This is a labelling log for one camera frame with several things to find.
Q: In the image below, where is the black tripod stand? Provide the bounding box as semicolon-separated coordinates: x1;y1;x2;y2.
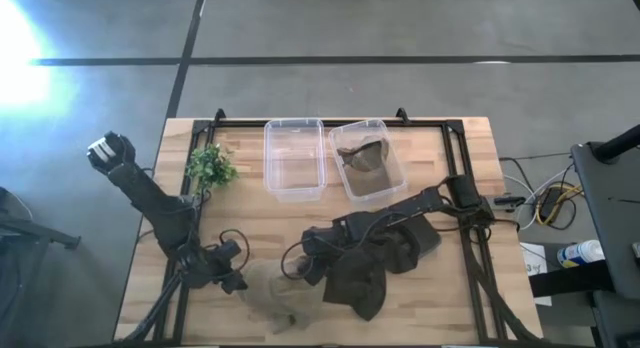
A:
0;185;82;348

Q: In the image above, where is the green artificial plant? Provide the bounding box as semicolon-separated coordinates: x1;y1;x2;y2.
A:
185;142;240;197

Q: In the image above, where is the black tube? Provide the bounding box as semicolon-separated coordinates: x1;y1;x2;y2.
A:
593;123;640;164

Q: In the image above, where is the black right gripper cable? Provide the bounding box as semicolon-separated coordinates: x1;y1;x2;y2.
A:
279;239;315;281

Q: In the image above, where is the black aluminium table frame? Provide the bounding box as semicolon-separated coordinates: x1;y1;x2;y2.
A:
117;107;540;347

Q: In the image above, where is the beige bucket hat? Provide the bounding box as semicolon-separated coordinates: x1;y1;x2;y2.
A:
238;257;330;335

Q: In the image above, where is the clear plastic bin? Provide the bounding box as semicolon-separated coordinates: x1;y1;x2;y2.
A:
328;118;409;206
263;117;329;204

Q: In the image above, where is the black flat bar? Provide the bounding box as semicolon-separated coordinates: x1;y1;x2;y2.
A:
528;260;616;298

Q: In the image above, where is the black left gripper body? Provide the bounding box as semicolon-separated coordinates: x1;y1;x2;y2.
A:
198;239;245;285

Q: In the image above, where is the yellow cable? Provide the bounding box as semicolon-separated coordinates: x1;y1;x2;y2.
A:
534;183;585;227

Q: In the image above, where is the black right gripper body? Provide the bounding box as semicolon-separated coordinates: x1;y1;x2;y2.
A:
299;221;357;268

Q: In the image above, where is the black power adapter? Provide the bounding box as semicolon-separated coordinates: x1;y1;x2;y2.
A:
542;187;566;219

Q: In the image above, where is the brown cap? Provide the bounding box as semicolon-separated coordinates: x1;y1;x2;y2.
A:
335;136;396;198

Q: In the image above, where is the black plug connector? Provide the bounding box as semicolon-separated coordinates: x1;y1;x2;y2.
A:
493;195;527;209

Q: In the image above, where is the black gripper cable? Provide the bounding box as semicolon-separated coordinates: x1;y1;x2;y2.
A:
218;228;251;272
279;239;315;281

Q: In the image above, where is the white cable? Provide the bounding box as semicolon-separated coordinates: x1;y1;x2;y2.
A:
502;162;576;230

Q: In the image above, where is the dark grey cart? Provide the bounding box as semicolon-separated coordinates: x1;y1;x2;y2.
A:
571;140;640;302

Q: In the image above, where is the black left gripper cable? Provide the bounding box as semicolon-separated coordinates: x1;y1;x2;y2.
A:
218;228;251;272

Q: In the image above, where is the grey towel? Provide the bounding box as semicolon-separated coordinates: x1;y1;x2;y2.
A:
373;215;444;276

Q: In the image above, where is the white blue labelled canister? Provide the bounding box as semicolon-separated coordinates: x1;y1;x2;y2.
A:
556;239;606;269

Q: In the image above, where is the white paper sheet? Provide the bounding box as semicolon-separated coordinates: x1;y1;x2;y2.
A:
519;241;554;308

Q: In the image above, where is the black floor cable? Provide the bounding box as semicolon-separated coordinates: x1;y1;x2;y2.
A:
498;151;574;195

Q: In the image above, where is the dark brown bucket hat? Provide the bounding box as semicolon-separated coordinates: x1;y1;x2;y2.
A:
322;245;390;323

